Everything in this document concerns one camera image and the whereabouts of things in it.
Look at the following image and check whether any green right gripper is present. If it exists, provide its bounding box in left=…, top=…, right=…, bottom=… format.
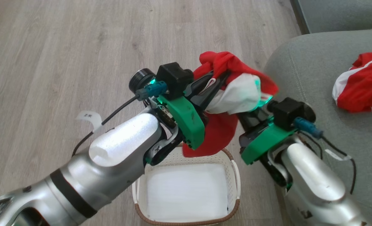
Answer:
left=238, top=108, right=297, bottom=165

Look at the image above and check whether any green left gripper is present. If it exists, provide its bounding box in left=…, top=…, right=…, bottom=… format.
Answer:
left=157, top=72, right=232, bottom=150

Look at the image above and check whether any red and white garment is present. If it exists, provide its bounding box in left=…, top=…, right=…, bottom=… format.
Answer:
left=182, top=51, right=279, bottom=158

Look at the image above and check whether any red garment with white stripe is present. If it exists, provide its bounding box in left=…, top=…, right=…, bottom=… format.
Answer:
left=332, top=50, right=372, bottom=113

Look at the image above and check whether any grey fabric sofa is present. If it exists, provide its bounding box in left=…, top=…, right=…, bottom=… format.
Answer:
left=263, top=28, right=372, bottom=226

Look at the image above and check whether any grey fabric sofa section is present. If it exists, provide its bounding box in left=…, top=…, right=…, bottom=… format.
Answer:
left=290, top=0, right=372, bottom=34

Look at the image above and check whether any white basket with brown rim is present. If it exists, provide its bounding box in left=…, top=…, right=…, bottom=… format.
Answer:
left=132, top=146, right=241, bottom=226

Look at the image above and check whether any white basket liner sheet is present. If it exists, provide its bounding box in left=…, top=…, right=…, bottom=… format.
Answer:
left=147, top=163, right=229, bottom=222

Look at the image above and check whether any blue left camera connector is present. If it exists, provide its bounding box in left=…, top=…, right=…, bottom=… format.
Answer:
left=136, top=81, right=168, bottom=101

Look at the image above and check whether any blue camera connector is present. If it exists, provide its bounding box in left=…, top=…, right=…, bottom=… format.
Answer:
left=294, top=117, right=324, bottom=139
left=136, top=81, right=168, bottom=101

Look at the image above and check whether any blue right camera connector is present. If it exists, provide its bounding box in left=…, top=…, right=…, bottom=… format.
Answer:
left=294, top=117, right=324, bottom=139

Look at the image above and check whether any white right cable label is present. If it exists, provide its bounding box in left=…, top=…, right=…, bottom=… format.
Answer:
left=324, top=149, right=351, bottom=161

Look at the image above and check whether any white cable label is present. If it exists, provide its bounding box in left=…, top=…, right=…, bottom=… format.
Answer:
left=324, top=149, right=351, bottom=161
left=76, top=110, right=103, bottom=133

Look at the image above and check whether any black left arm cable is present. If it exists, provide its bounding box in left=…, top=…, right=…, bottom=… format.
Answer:
left=71, top=94, right=141, bottom=157

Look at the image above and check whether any white left cable label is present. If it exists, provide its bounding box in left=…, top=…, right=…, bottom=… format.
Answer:
left=76, top=110, right=103, bottom=133

